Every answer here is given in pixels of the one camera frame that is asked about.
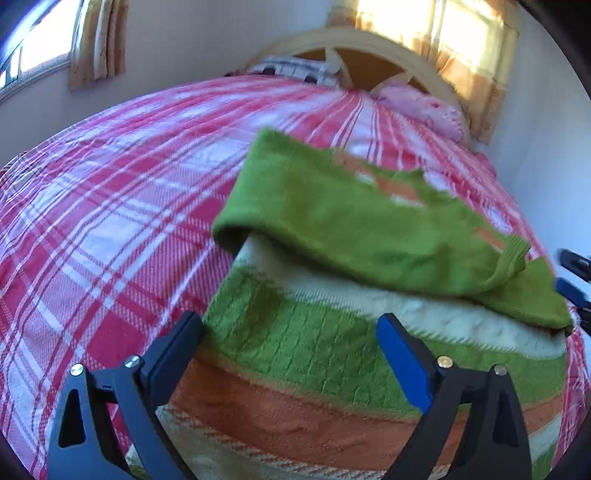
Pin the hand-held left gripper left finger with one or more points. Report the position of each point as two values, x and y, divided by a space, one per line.
174 350

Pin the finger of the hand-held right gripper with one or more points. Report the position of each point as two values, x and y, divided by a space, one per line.
575 262
569 290

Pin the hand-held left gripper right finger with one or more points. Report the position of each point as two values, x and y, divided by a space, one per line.
400 355

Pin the green orange striped knit sweater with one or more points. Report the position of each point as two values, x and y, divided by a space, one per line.
323 207

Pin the red white plaid bed blanket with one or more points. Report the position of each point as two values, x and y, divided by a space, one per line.
115 184

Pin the pink floral pillow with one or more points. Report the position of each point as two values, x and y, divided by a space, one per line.
415 104

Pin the yellow patterned curtain with valance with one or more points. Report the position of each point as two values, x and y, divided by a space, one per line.
461 55

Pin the black white patterned pillow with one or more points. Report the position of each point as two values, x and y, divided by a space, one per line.
295 69

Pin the cream wooden headboard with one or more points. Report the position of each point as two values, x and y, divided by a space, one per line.
351 44

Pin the yellow patterned side window curtain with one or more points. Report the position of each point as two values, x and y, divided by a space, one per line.
99 41

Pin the sliding glass window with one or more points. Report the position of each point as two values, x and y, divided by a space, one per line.
41 50

